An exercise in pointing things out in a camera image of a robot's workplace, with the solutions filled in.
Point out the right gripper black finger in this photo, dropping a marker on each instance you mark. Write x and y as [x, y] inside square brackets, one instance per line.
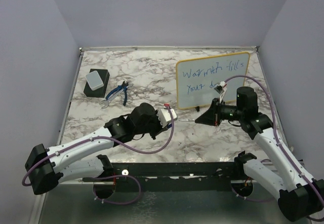
[209, 122]
[211, 112]

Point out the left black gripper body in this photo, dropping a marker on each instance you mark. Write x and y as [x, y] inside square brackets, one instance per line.
[153, 127]

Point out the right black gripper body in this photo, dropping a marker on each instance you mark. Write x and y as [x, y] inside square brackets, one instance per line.
[225, 111]

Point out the white whiteboard marker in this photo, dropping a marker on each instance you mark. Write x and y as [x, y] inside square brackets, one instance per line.
[186, 120]

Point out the yellow framed whiteboard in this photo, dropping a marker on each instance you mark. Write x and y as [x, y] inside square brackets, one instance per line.
[197, 78]

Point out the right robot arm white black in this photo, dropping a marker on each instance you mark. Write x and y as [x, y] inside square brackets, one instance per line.
[296, 191]

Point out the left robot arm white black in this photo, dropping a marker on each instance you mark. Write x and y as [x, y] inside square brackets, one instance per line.
[46, 167]

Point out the grey whiteboard eraser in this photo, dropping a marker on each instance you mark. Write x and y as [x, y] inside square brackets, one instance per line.
[94, 80]

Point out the silver wrench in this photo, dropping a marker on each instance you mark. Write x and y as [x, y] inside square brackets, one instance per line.
[105, 103]

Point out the black box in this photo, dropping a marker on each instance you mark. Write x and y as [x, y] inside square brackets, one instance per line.
[99, 93]

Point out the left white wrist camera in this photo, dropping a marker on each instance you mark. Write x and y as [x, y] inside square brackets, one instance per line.
[164, 115]

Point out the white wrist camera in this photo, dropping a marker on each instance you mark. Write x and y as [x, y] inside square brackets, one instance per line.
[164, 115]
[221, 89]

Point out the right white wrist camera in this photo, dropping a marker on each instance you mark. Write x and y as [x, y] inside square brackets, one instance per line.
[221, 89]

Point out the blue handled pliers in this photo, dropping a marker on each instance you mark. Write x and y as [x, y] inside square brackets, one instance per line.
[121, 89]

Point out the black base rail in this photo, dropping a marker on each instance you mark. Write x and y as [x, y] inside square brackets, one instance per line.
[173, 177]

